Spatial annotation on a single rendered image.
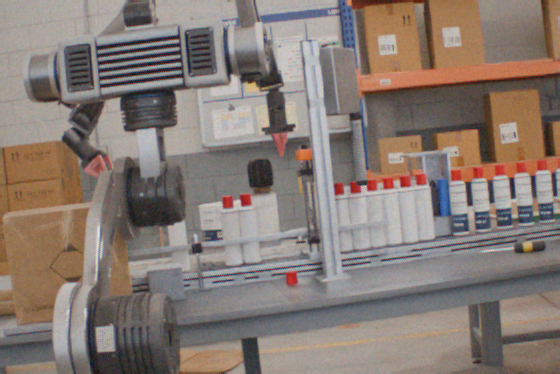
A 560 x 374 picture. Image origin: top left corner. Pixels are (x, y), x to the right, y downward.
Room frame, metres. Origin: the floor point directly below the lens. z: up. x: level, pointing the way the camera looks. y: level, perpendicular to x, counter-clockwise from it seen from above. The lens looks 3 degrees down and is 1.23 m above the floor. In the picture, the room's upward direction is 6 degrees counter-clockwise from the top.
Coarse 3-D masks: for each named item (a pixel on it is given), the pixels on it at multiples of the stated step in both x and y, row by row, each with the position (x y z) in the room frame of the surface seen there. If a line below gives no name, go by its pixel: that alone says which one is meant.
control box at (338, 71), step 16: (320, 48) 2.54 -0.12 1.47; (336, 48) 2.56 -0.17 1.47; (320, 64) 2.55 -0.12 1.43; (336, 64) 2.54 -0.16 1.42; (352, 64) 2.65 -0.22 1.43; (336, 80) 2.53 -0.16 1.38; (352, 80) 2.64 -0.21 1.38; (336, 96) 2.53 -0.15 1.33; (352, 96) 2.63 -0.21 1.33; (336, 112) 2.53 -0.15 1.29; (352, 112) 2.62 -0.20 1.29
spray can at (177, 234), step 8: (176, 224) 2.61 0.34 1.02; (184, 224) 2.62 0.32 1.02; (176, 232) 2.61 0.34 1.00; (184, 232) 2.62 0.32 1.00; (176, 240) 2.61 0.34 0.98; (184, 240) 2.62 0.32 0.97; (176, 256) 2.61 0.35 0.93; (184, 256) 2.61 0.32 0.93; (184, 264) 2.61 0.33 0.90; (184, 272) 2.61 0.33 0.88
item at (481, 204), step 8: (480, 168) 2.77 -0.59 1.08; (480, 176) 2.77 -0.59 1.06; (472, 184) 2.77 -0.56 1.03; (480, 184) 2.76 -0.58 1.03; (472, 192) 2.78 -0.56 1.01; (480, 192) 2.76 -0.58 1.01; (480, 200) 2.76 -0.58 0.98; (488, 200) 2.77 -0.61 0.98; (480, 208) 2.76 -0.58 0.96; (488, 208) 2.77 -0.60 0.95; (480, 216) 2.76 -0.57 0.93; (488, 216) 2.76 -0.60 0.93; (480, 224) 2.76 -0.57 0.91; (488, 224) 2.76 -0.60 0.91; (480, 232) 2.76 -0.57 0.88; (488, 232) 2.76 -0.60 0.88
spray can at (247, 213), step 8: (240, 200) 2.66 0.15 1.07; (248, 200) 2.66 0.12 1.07; (240, 208) 2.66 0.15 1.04; (248, 208) 2.65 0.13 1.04; (240, 216) 2.65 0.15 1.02; (248, 216) 2.64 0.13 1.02; (240, 224) 2.66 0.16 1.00; (248, 224) 2.64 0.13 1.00; (256, 224) 2.66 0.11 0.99; (248, 232) 2.64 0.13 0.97; (256, 232) 2.66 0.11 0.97; (248, 248) 2.65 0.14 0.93; (256, 248) 2.65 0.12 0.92; (248, 256) 2.65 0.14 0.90; (256, 256) 2.65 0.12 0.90; (248, 264) 2.65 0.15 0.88
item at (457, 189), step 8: (456, 176) 2.75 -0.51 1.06; (456, 184) 2.75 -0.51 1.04; (464, 184) 2.76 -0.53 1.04; (456, 192) 2.75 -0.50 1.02; (464, 192) 2.75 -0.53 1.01; (456, 200) 2.75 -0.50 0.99; (464, 200) 2.75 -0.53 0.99; (456, 208) 2.75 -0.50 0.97; (464, 208) 2.75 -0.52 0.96; (456, 216) 2.75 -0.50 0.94; (464, 216) 2.75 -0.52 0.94; (456, 224) 2.75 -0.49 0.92; (464, 224) 2.75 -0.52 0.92; (456, 232) 2.75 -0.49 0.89; (464, 232) 2.75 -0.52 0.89
